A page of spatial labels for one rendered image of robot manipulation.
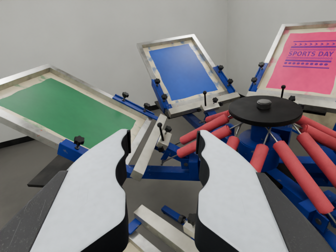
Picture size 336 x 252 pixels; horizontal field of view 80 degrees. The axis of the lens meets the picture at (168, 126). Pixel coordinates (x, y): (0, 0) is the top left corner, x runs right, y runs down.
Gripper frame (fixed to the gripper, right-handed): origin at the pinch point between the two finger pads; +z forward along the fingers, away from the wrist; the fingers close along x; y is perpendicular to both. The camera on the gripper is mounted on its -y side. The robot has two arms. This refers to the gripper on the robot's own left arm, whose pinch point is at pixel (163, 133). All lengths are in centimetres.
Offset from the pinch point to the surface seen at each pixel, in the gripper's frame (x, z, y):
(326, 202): 55, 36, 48
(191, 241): 10, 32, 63
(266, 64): 82, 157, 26
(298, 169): 49, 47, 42
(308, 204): 55, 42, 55
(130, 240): -13, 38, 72
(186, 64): 18, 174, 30
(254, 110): 41, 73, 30
